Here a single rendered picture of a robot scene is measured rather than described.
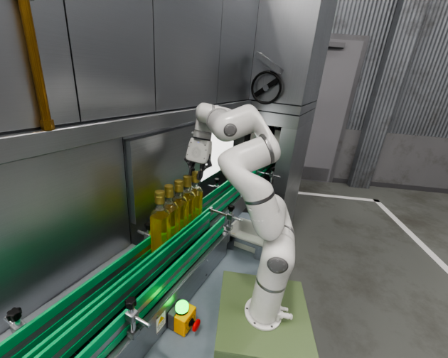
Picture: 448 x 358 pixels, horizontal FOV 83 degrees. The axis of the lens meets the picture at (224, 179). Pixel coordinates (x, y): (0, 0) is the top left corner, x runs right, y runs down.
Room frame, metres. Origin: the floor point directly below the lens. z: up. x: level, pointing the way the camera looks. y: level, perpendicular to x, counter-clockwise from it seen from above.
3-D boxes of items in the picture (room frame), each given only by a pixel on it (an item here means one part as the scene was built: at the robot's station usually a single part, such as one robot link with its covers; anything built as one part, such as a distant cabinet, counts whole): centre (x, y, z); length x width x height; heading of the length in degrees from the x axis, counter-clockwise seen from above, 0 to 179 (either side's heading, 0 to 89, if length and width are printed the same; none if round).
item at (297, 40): (2.14, -0.45, 1.69); 0.70 x 0.37 x 0.89; 155
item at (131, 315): (0.46, 0.19, 0.94); 0.07 x 0.04 x 0.13; 65
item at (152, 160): (1.26, 0.15, 1.15); 0.90 x 0.03 x 0.34; 155
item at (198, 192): (1.01, 0.12, 0.99); 0.06 x 0.06 x 0.21; 65
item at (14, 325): (0.43, 0.49, 0.94); 0.07 x 0.04 x 0.13; 65
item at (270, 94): (1.83, -0.24, 1.49); 0.21 x 0.05 x 0.21; 65
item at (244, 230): (1.09, -0.16, 0.80); 0.22 x 0.17 x 0.09; 65
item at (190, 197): (0.96, 0.15, 0.99); 0.06 x 0.06 x 0.21; 65
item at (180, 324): (0.61, 0.10, 0.79); 0.07 x 0.07 x 0.07; 65
